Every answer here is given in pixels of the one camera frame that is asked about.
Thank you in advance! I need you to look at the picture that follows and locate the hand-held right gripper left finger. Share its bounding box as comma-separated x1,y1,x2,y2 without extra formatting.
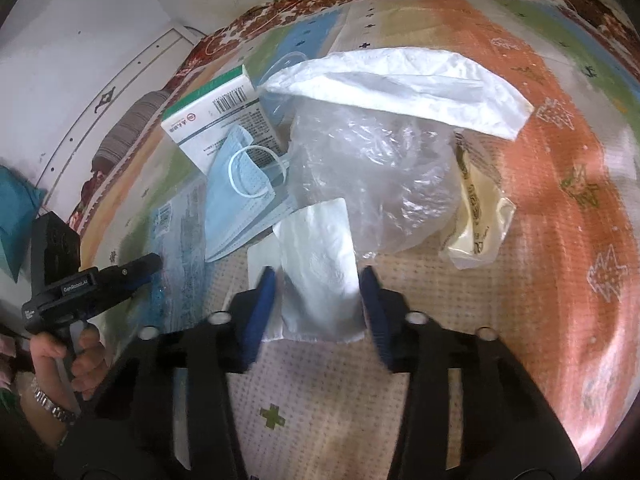
55,266,278,480

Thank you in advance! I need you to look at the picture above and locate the white plastic bag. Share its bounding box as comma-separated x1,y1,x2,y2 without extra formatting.
262,47,535,142

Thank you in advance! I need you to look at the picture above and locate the clear printed plastic package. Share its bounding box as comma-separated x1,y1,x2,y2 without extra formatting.
142,179,213,323

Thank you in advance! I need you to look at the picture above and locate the blue face mask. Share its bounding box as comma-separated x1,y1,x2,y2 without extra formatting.
204,125,297,264

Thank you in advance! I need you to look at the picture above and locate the teal pillow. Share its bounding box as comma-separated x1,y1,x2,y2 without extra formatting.
0,164,49,283

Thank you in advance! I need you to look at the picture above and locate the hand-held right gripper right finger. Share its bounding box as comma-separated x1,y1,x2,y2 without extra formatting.
361,266,583,480

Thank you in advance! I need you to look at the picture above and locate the yellow printed wrapper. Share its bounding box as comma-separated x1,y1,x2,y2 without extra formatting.
446,132,517,272

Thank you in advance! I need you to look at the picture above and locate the white green cardboard box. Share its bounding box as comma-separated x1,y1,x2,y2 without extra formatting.
161,64,292,177

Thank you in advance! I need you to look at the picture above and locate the silver wrist watch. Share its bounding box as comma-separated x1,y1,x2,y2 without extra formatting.
31,377,82,427

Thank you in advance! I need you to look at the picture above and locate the white headboard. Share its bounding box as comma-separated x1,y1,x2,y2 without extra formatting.
30,24,203,211

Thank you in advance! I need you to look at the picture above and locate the clear plastic wrapper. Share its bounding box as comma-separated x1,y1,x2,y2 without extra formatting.
257,51,307,128

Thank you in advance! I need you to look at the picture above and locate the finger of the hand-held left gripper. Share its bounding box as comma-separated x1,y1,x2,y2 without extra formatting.
105,254,162,306

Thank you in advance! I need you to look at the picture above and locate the striped bolster pillow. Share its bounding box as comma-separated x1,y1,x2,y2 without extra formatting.
91,90,172,177

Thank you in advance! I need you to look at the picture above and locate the person's left hand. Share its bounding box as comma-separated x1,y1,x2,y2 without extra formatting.
30,324,116,413

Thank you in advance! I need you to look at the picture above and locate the clear plastic bag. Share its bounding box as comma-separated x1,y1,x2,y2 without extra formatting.
286,104,457,262

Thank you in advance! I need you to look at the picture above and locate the colourful striped mat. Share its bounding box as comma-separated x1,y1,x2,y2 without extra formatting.
80,0,640,472

